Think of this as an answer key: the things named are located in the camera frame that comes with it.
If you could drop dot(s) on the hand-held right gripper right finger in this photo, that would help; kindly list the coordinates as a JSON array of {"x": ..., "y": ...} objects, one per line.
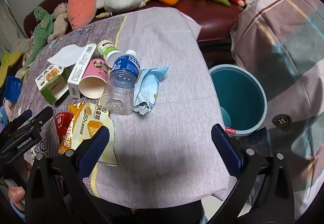
[{"x": 225, "y": 148}]

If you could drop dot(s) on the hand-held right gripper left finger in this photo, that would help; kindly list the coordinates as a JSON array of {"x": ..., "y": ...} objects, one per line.
[{"x": 95, "y": 148}]

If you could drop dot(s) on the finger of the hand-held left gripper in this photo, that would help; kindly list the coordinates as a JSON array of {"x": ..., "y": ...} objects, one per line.
[
  {"x": 43, "y": 116},
  {"x": 21, "y": 117}
]

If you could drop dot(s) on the clear plastic wrapper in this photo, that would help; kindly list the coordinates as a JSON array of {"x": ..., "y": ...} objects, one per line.
[{"x": 62, "y": 125}]

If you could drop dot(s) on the yellow cake packet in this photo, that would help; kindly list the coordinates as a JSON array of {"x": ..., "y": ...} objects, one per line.
[{"x": 88, "y": 117}]

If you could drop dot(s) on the green cardboard box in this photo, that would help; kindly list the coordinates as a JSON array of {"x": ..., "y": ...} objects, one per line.
[{"x": 50, "y": 82}]

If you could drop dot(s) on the teal plastic bucket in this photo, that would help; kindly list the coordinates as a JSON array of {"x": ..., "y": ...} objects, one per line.
[{"x": 238, "y": 92}]

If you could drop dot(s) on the white cardboard box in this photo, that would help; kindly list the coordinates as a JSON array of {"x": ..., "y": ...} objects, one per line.
[{"x": 81, "y": 69}]

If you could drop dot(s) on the white paper towel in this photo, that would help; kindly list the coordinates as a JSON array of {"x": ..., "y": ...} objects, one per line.
[{"x": 65, "y": 55}]

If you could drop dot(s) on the clear plastic bottle blue label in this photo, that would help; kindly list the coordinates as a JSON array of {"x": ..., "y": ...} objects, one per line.
[{"x": 119, "y": 87}]

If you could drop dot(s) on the pink paper cup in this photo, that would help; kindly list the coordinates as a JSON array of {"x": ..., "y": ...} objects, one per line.
[{"x": 95, "y": 72}]

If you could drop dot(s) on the light blue snack packet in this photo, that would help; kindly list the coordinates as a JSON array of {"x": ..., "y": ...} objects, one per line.
[{"x": 146, "y": 89}]

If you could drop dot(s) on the white green supplement bottle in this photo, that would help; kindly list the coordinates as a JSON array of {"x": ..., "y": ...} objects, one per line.
[{"x": 107, "y": 50}]

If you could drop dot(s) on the person's left forearm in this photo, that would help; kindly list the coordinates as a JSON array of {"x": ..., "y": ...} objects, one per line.
[{"x": 19, "y": 216}]

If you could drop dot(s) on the person's left hand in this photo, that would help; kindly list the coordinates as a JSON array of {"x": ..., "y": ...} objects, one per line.
[{"x": 16, "y": 194}]

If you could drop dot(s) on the blue plastic item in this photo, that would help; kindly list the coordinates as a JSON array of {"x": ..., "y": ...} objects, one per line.
[{"x": 12, "y": 88}]

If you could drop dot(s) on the yellow plush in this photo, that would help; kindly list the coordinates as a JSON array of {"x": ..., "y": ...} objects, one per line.
[{"x": 7, "y": 60}]

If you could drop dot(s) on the light green dinosaur plush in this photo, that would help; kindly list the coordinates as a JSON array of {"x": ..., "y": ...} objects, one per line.
[{"x": 41, "y": 29}]

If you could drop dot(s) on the beige fuzzy plush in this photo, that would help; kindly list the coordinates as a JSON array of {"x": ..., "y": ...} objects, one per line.
[{"x": 59, "y": 21}]

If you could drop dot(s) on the pink carrot plush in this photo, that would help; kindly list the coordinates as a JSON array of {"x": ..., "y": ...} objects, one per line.
[{"x": 81, "y": 3}]

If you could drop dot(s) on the plaid blanket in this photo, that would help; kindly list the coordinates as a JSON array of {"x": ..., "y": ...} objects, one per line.
[{"x": 278, "y": 36}]

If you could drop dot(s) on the dark red leather sofa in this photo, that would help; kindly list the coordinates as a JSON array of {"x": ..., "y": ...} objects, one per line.
[{"x": 215, "y": 21}]

